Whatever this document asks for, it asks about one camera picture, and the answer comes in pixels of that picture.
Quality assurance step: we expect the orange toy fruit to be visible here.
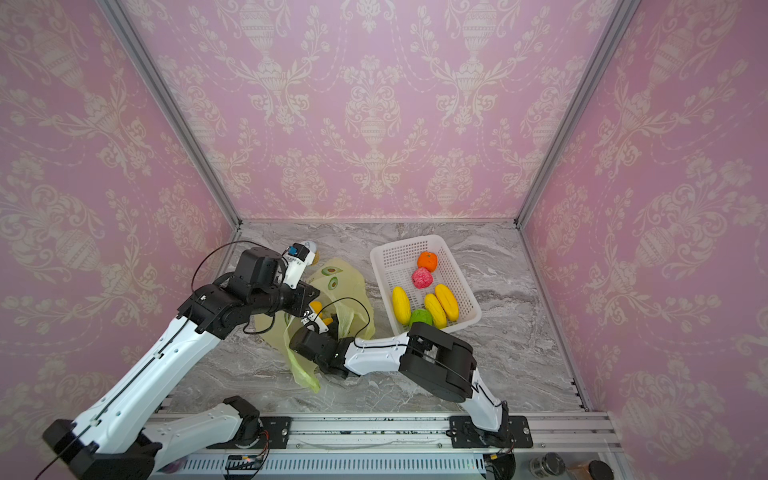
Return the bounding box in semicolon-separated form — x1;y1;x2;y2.
417;251;438;272

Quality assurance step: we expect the yellow plastic bag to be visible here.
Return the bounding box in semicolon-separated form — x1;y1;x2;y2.
252;257;376;393

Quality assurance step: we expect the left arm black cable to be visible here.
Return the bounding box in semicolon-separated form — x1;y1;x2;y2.
32;239;268;480

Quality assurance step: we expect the yellow green toy mango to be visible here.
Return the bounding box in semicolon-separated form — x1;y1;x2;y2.
392;287;412;326

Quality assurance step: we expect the yellow toy starfruit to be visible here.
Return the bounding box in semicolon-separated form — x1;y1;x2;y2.
435;284;460;322
424;293;448;329

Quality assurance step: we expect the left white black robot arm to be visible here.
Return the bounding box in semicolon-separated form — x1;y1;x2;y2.
43;241;320;479

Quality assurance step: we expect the magenta toy fruit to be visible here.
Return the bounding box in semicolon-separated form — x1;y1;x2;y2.
411;268;434;290

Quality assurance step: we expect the white plastic basket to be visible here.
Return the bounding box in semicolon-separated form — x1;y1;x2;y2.
370;234;482;335

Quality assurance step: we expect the green toy fruit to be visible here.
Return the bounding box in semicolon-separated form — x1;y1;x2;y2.
409;309;434;327

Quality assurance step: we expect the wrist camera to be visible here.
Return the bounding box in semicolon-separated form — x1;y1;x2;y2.
301;309;329;334
283;242;308;289

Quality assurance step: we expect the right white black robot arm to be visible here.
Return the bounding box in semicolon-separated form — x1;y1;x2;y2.
289;322;510;442

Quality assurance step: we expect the aluminium rail base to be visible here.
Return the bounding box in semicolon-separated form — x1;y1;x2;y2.
154;412;633;479

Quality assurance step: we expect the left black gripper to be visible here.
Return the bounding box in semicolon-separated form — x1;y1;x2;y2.
251;275;324;316

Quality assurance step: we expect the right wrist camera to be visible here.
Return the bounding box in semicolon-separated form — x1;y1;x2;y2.
301;309;329;334

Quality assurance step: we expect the yellow toy lemon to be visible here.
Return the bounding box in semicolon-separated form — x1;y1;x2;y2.
309;300;333;326

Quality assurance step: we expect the small jar white lid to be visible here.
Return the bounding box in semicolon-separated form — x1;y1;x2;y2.
302;240;317;266

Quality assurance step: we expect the black round knob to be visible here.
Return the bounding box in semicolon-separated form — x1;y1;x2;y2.
587;460;615;480

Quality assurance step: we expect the round metal tin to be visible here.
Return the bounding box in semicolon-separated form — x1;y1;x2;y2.
528;452;566;479

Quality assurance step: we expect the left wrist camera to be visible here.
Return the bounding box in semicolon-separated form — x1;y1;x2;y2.
283;242;308;289

